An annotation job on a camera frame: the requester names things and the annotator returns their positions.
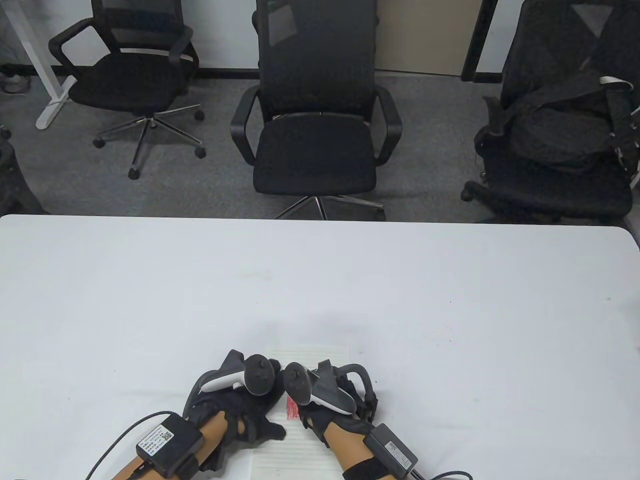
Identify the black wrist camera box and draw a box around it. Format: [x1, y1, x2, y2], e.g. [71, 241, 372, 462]
[363, 423, 420, 477]
[134, 415, 204, 478]

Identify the person's left hand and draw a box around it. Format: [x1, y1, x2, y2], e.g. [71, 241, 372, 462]
[187, 357, 287, 453]

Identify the person's right forearm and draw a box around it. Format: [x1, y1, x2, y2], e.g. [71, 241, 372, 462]
[324, 426, 388, 480]

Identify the black door frame post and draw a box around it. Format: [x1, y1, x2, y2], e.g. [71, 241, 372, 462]
[460, 0, 504, 84]

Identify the black chair with chrome base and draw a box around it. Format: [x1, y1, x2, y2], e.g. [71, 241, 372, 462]
[48, 0, 207, 181]

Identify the black high-back mesh chair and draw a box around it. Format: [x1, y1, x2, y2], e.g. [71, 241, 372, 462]
[230, 0, 403, 222]

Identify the white desk leg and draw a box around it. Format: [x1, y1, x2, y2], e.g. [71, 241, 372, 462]
[5, 0, 79, 131]

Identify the black chair holding bag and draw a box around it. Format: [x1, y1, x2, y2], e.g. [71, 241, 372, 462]
[461, 0, 640, 224]

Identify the grey white handheld controller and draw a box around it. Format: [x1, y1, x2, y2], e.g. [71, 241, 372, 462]
[181, 350, 277, 416]
[281, 360, 377, 416]

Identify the person's right hand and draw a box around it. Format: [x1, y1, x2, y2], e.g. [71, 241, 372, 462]
[297, 377, 379, 451]

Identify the black wrist strap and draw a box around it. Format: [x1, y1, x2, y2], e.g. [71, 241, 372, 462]
[172, 452, 202, 480]
[342, 460, 400, 480]

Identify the black braided cable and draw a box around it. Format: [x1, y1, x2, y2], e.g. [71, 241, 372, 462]
[82, 411, 177, 480]
[415, 469, 474, 480]

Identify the black bag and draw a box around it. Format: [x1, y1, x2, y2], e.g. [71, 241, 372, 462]
[487, 67, 637, 176]

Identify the beige door panel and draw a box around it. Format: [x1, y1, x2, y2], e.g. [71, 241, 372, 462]
[375, 0, 485, 77]

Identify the white lined paper sheet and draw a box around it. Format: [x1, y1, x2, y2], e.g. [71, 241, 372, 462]
[248, 342, 351, 480]

